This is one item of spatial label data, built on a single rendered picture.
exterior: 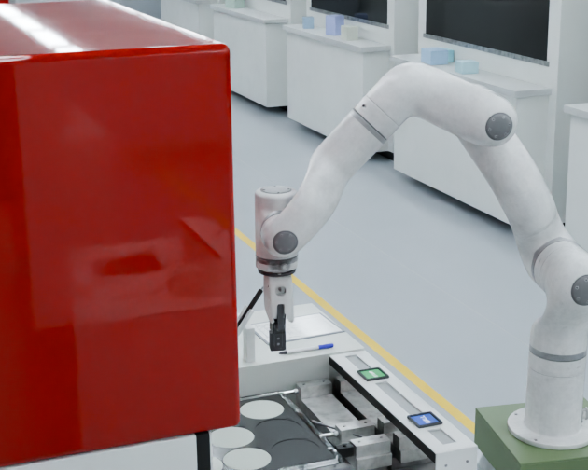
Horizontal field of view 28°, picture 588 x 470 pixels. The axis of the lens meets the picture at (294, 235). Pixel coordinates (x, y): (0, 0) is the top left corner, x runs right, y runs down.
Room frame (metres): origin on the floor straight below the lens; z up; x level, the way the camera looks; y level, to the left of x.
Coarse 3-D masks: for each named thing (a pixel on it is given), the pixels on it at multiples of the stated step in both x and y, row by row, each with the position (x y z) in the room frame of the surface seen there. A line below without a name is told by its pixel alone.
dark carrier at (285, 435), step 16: (256, 400) 2.48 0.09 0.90; (272, 400) 2.48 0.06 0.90; (240, 416) 2.40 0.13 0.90; (288, 416) 2.40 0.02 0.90; (256, 432) 2.32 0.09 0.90; (272, 432) 2.32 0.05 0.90; (288, 432) 2.32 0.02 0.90; (304, 432) 2.32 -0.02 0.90; (224, 448) 2.24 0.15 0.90; (240, 448) 2.24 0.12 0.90; (256, 448) 2.24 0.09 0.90; (272, 448) 2.24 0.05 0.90; (288, 448) 2.24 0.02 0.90; (304, 448) 2.24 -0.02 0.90; (320, 448) 2.24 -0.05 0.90; (224, 464) 2.17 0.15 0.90; (272, 464) 2.17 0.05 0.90; (288, 464) 2.17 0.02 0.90
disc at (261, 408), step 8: (264, 400) 2.48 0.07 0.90; (240, 408) 2.44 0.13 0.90; (248, 408) 2.44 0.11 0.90; (256, 408) 2.44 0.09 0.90; (264, 408) 2.44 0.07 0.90; (272, 408) 2.44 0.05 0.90; (280, 408) 2.44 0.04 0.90; (248, 416) 2.40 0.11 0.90; (256, 416) 2.40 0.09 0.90; (264, 416) 2.40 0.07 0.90; (272, 416) 2.40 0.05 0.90
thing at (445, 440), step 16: (352, 352) 2.62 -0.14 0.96; (368, 352) 2.62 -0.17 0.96; (352, 368) 2.52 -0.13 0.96; (384, 368) 2.52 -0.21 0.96; (368, 384) 2.43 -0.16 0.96; (384, 384) 2.44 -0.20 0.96; (400, 384) 2.43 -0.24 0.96; (384, 400) 2.34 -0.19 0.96; (400, 400) 2.35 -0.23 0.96; (416, 400) 2.34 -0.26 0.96; (400, 416) 2.26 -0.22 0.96; (416, 432) 2.19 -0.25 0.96; (432, 432) 2.19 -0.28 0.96; (448, 432) 2.18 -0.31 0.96; (432, 448) 2.11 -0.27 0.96; (448, 448) 2.11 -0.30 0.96; (464, 448) 2.11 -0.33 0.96; (448, 464) 2.10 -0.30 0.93; (464, 464) 2.11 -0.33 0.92
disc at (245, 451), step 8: (248, 448) 2.24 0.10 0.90; (224, 456) 2.21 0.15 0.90; (232, 456) 2.21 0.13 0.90; (240, 456) 2.21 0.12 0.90; (248, 456) 2.21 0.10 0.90; (256, 456) 2.21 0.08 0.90; (264, 456) 2.20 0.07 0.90; (232, 464) 2.17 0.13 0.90; (240, 464) 2.17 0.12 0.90; (248, 464) 2.17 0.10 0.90; (256, 464) 2.17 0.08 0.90; (264, 464) 2.17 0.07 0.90
